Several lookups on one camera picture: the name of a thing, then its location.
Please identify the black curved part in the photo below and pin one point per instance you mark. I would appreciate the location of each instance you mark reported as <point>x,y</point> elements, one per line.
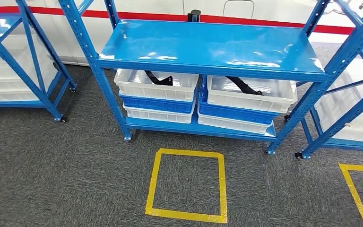
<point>242,86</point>
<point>158,81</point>

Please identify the blue metal shelf rack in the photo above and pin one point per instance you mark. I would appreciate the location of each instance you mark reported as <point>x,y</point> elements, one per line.
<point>43,94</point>
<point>200,44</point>
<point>341,122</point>

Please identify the blue plastic bin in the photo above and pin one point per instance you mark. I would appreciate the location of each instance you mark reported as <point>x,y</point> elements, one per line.
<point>156,105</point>
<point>231,114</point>

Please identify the black cylinder post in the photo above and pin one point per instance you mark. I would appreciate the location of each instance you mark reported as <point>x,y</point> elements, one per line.
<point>194,15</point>

